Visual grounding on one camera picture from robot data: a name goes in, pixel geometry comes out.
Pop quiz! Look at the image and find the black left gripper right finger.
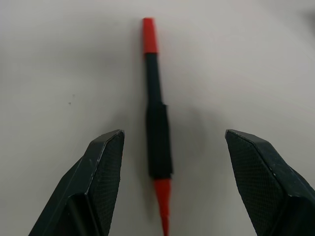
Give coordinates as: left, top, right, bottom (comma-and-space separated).
225, 129, 315, 236

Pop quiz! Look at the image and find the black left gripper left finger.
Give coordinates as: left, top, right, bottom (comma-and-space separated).
28, 129, 125, 236

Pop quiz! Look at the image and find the red and black marker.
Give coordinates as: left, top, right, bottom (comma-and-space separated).
142, 17, 174, 236

